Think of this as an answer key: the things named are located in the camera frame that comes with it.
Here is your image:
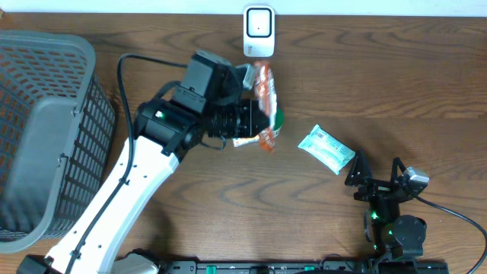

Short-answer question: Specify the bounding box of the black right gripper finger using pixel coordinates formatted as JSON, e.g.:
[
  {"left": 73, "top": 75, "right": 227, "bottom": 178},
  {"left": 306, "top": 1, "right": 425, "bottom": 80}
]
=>
[
  {"left": 390, "top": 157, "right": 406, "bottom": 183},
  {"left": 345, "top": 150, "right": 373, "bottom": 186}
]

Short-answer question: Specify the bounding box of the light blue tissue pack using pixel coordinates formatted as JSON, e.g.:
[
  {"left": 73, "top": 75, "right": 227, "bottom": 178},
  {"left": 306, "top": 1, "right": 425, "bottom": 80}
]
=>
[{"left": 298, "top": 124, "right": 355, "bottom": 175}]

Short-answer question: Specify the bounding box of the red chocolate bar wrapper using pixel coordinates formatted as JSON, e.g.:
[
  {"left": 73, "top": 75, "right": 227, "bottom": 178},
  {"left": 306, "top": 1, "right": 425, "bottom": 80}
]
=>
[{"left": 254, "top": 61, "right": 278, "bottom": 152}]

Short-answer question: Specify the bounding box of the small orange snack box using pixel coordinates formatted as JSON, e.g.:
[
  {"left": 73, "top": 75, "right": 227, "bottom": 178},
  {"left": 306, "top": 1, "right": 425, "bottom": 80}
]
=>
[{"left": 232, "top": 135, "right": 259, "bottom": 148}]

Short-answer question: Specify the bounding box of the green lid jar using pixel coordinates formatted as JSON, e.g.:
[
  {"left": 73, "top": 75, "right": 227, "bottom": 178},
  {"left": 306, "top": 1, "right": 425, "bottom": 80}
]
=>
[{"left": 273, "top": 107, "right": 284, "bottom": 137}]

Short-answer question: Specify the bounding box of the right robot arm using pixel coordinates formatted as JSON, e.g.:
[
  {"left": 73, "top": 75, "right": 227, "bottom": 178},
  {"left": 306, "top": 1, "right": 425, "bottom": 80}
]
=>
[{"left": 345, "top": 150, "right": 430, "bottom": 273}]

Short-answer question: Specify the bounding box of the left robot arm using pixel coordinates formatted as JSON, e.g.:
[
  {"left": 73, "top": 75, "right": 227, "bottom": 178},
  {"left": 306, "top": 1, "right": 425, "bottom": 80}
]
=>
[{"left": 18, "top": 50, "right": 271, "bottom": 274}]

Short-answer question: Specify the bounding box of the grey plastic shopping basket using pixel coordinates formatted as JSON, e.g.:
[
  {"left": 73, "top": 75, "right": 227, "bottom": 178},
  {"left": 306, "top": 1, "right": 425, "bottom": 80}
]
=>
[{"left": 1, "top": 30, "right": 116, "bottom": 253}]

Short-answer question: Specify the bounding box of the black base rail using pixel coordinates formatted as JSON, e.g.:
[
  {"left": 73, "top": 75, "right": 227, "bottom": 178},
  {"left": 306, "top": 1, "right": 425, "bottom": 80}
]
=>
[{"left": 159, "top": 260, "right": 449, "bottom": 274}]

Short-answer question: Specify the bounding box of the black right camera cable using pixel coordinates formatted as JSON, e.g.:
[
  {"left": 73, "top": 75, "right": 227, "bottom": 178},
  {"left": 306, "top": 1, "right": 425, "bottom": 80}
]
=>
[{"left": 412, "top": 193, "right": 487, "bottom": 274}]

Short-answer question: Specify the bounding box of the black camera cable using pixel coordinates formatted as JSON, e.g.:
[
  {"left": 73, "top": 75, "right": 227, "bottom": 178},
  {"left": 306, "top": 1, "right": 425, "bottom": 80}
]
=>
[
  {"left": 64, "top": 53, "right": 189, "bottom": 274},
  {"left": 412, "top": 193, "right": 487, "bottom": 274}
]

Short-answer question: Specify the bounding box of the black left camera cable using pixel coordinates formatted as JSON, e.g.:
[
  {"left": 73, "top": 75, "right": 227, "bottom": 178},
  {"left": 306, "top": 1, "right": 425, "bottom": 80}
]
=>
[{"left": 64, "top": 53, "right": 189, "bottom": 274}]

